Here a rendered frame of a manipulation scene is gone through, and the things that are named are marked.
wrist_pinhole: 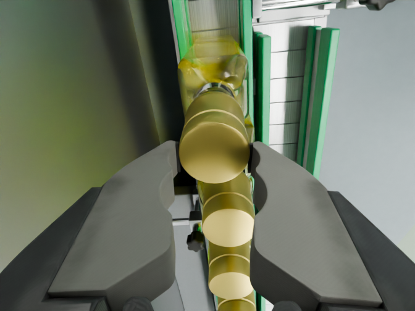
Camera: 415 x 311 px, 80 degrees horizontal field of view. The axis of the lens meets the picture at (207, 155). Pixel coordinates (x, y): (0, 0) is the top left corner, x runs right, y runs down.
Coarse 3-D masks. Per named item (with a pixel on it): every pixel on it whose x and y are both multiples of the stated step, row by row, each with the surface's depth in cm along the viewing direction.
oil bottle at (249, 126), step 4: (248, 116) 24; (248, 120) 23; (248, 124) 22; (252, 124) 22; (248, 128) 21; (252, 128) 22; (248, 132) 21; (252, 132) 22; (248, 136) 21; (252, 136) 21; (248, 140) 21; (252, 140) 21; (244, 172) 22; (248, 176) 22
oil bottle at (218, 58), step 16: (192, 48) 25; (208, 48) 24; (224, 48) 22; (240, 48) 23; (192, 64) 18; (208, 64) 18; (224, 64) 18; (240, 64) 18; (192, 80) 18; (208, 80) 18; (224, 80) 18; (240, 80) 18; (192, 96) 18; (240, 96) 18
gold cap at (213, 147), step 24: (216, 96) 14; (192, 120) 12; (216, 120) 11; (240, 120) 12; (192, 144) 11; (216, 144) 11; (240, 144) 11; (192, 168) 12; (216, 168) 12; (240, 168) 12
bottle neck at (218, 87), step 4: (208, 84) 17; (212, 84) 17; (216, 84) 17; (220, 84) 17; (200, 88) 18; (204, 88) 17; (208, 88) 17; (212, 88) 16; (216, 88) 16; (220, 88) 17; (224, 88) 17; (228, 88) 18; (200, 92) 17; (204, 92) 16; (224, 92) 16; (228, 92) 17; (196, 96) 17; (232, 96) 17
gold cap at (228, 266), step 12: (216, 252) 19; (228, 252) 19; (240, 252) 19; (216, 264) 18; (228, 264) 18; (240, 264) 18; (216, 276) 18; (228, 276) 18; (240, 276) 18; (216, 288) 18; (228, 288) 18; (240, 288) 18; (252, 288) 18
